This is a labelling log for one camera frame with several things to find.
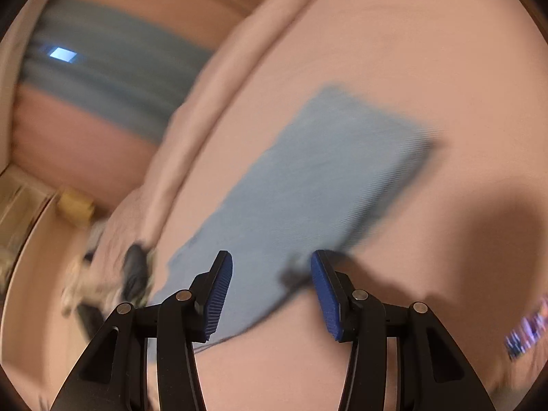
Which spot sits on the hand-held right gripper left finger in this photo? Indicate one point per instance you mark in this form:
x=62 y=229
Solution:
x=218 y=295

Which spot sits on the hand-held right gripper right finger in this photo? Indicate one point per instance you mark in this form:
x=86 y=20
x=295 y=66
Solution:
x=325 y=299

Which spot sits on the light blue denim pants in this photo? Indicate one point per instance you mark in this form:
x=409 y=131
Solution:
x=308 y=171

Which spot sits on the dark folded jeans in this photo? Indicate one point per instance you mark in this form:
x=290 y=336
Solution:
x=136 y=272

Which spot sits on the white plaid pillow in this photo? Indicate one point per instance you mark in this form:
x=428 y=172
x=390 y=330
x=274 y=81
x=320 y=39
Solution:
x=87 y=293

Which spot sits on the yellow box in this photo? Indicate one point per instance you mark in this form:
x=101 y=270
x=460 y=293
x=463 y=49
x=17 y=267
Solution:
x=77 y=207

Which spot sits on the pink duvet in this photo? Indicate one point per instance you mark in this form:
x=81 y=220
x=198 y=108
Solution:
x=205 y=115

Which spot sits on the colourful printed item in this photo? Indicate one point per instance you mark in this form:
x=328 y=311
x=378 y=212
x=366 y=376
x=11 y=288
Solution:
x=526 y=329

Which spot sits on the beige furniture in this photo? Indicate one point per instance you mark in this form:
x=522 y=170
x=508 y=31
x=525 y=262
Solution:
x=19 y=214

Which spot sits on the blue curtain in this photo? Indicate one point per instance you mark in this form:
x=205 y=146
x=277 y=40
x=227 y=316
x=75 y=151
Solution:
x=107 y=81

